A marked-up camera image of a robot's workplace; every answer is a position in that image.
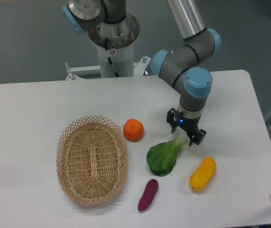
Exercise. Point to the woven wicker basket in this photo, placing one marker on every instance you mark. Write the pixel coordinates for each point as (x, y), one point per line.
(92, 160)

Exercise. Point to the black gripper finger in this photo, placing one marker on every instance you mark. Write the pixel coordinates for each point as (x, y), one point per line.
(171, 119)
(196, 136)

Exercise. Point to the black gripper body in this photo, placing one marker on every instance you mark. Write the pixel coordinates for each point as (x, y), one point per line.
(188, 125)

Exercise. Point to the yellow mango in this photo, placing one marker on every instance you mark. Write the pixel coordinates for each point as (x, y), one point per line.
(203, 174)

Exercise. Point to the orange tangerine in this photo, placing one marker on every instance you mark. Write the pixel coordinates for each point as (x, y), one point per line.
(133, 130)

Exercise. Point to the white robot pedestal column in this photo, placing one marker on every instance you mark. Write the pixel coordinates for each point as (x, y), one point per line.
(115, 46)

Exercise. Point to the purple sweet potato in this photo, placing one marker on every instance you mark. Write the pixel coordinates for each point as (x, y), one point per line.
(148, 195)

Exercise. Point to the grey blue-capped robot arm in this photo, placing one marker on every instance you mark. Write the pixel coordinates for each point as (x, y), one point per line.
(179, 69)

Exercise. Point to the green bok choy vegetable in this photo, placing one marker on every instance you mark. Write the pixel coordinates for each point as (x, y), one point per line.
(162, 157)

